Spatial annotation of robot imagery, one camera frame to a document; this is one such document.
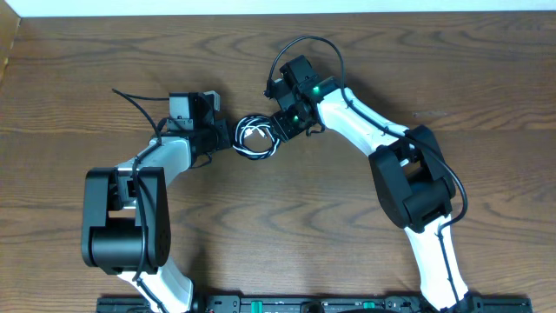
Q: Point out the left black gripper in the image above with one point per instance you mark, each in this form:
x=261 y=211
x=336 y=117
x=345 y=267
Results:
x=222 y=127

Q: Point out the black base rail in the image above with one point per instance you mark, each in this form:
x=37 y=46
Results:
x=402 y=304

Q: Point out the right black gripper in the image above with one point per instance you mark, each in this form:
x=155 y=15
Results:
x=284 y=131

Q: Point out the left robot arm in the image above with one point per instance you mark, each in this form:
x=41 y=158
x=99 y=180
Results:
x=126 y=226

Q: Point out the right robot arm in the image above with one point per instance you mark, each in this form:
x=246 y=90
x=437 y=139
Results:
x=414 y=185

